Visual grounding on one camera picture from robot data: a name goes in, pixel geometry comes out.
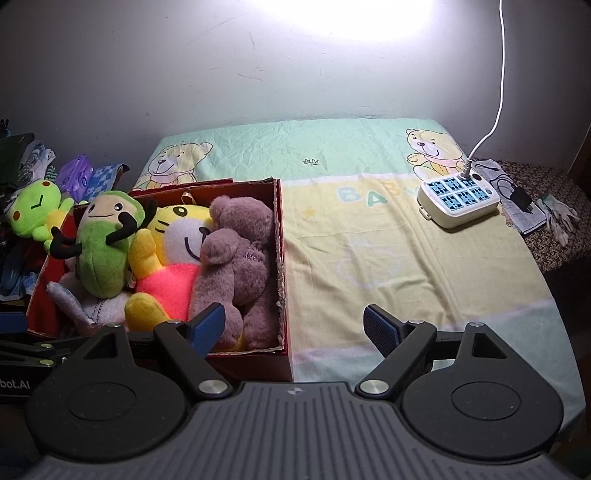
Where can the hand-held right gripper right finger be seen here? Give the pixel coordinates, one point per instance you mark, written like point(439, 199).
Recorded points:
point(381, 330)

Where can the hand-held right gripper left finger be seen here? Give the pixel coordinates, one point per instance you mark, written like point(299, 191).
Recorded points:
point(210, 323)

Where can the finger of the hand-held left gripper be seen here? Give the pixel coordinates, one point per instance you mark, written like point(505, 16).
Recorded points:
point(46, 353)
point(11, 322)

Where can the yellow tiger plush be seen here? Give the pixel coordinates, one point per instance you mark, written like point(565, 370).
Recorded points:
point(171, 281)

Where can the mauve teddy bear plush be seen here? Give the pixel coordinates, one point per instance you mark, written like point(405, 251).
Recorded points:
point(244, 272)

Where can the red cardboard box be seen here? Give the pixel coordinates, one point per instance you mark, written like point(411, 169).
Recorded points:
point(258, 369)

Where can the white plush with blue bow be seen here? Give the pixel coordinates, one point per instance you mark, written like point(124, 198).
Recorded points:
point(108, 309)

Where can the green plush toy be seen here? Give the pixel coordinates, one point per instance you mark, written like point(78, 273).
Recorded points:
point(101, 263)

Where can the bear printed bed sheet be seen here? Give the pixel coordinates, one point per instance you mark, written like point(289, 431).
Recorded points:
point(392, 258)

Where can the green frog plush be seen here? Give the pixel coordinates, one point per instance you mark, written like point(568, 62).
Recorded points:
point(32, 207)

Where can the white power strip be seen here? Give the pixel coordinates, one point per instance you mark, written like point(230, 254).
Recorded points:
point(457, 214)

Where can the purple package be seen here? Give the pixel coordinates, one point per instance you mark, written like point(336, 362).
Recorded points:
point(76, 175)

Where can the white patterned cloth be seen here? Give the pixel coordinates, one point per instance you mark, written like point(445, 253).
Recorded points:
point(37, 159)

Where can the blue checkered package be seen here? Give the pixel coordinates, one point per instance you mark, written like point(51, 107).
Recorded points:
point(101, 182)

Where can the dark bag with clip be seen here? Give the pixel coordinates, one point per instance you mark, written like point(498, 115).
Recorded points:
point(11, 152)

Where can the white gloves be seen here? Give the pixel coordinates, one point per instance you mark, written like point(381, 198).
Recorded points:
point(558, 221)

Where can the brown patterned cloth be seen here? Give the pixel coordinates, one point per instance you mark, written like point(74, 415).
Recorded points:
point(563, 180)

